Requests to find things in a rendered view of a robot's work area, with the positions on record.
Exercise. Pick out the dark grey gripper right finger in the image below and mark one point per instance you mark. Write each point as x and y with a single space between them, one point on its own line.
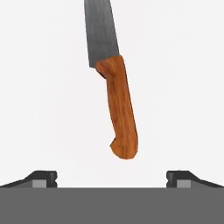
180 178

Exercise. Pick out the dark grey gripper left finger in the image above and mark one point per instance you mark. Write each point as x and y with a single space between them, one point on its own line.
43 178

